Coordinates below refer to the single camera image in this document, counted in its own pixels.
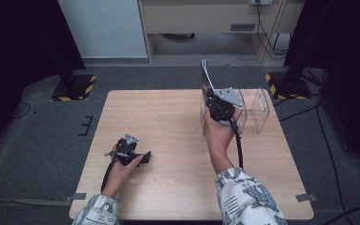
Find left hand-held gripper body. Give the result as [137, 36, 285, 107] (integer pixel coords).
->
[110, 133, 143, 167]

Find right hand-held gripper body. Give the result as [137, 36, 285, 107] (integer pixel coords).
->
[205, 86, 245, 125]

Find dark magazine with red print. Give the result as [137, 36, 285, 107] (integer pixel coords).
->
[200, 59, 220, 136]

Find clear acrylic file rack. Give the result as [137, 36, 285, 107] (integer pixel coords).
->
[201, 87, 272, 137]

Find person's left hand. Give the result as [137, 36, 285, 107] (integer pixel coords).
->
[100, 144, 145, 199]

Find person's right hand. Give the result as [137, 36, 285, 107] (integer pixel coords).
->
[202, 105, 244, 174]

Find black tape floor mark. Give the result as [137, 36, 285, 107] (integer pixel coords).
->
[78, 115, 95, 137]

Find grey tape strip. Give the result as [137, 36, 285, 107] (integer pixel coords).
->
[294, 192, 318, 203]
[65, 192, 88, 204]

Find striped black stand base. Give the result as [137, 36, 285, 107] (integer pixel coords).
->
[51, 73, 98, 102]
[264, 71, 313, 101]

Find grey label on desk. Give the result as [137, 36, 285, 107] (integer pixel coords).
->
[230, 22, 257, 33]

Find light wooden desk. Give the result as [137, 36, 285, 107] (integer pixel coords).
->
[137, 0, 305, 66]

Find white power strip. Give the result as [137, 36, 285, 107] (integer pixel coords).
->
[249, 0, 274, 7]

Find white cabinet panel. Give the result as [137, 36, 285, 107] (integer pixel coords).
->
[57, 0, 149, 60]

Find black curtain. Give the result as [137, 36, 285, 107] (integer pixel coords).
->
[0, 0, 87, 158]
[283, 0, 360, 181]

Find left hand-held gripper cable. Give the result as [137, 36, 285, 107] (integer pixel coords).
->
[100, 155, 120, 193]

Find hand-held gripper cable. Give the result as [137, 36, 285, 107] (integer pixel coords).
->
[100, 155, 120, 193]
[229, 117, 245, 170]

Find right hand-held gripper cable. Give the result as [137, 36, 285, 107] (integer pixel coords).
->
[229, 117, 245, 170]

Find black cables hanging from desk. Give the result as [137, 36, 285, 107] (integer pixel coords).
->
[255, 0, 290, 61]

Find thin black floor cable loop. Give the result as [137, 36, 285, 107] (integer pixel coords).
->
[11, 101, 33, 120]

